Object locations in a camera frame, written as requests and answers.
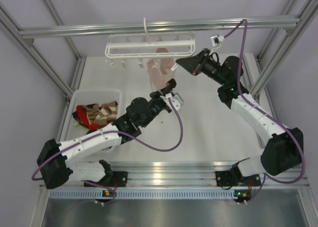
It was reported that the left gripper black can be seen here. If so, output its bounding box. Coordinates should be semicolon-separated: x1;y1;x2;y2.
140;84;172;128

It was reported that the brown white striped sock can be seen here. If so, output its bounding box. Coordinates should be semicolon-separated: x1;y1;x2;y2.
86;101;118;127

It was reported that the slotted cable duct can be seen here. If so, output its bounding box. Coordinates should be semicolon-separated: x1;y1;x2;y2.
49;188;251;200

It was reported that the white plastic basket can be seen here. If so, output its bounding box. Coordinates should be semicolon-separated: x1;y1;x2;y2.
58;88;122;150

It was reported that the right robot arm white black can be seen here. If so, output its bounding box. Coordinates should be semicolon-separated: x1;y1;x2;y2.
176;49;304;186

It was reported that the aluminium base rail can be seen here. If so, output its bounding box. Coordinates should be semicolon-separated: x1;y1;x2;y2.
39;161;309;188

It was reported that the pink sock back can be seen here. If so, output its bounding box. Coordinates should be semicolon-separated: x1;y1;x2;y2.
160;58;175;80

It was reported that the pink sock front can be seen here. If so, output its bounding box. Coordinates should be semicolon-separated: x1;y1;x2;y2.
147;59;165;91

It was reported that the white plastic clip hanger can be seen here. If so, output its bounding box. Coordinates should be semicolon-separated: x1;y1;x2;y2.
105;20;196;68

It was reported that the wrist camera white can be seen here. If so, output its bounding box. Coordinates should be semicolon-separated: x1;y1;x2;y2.
211;35;225;48
160;92;184;111

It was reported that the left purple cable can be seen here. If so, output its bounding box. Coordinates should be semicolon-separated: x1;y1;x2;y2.
31;97;184;182

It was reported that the aluminium top crossbar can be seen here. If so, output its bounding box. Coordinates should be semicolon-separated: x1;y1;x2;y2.
19;15;300;38

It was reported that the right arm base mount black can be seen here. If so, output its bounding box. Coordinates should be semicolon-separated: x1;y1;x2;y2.
215;169;261;189

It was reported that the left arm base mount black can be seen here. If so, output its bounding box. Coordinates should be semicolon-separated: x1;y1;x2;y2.
91;171;128;187

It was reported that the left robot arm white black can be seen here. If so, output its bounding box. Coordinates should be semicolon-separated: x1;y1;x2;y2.
36;78;183;189

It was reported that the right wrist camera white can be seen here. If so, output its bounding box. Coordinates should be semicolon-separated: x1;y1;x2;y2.
211;35;225;48

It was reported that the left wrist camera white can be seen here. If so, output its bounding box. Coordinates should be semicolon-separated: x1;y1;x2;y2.
160;92;184;111

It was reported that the white hanger clip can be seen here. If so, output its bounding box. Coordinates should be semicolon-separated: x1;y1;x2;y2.
171;64;179;71

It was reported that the pink sock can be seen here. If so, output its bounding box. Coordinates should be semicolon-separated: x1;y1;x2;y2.
160;58;175;80
147;59;165;91

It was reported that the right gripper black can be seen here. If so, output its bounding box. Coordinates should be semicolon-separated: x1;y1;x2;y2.
177;49;227;86

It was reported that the red sock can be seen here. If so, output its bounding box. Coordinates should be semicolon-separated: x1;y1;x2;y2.
72;105;100;131

